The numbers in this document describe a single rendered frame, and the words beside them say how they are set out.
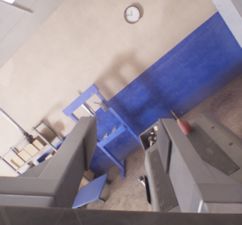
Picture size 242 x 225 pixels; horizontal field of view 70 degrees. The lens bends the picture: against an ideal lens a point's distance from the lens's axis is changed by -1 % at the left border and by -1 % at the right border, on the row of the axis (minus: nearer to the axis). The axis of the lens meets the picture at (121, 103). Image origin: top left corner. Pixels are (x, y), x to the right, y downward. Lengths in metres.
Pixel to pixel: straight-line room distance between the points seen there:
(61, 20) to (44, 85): 1.41
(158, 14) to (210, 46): 1.24
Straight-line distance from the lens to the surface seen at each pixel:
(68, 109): 3.60
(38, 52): 4.19
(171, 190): 0.85
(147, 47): 3.77
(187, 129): 1.03
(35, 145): 4.50
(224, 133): 0.93
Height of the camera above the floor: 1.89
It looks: 12 degrees down
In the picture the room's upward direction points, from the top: 41 degrees counter-clockwise
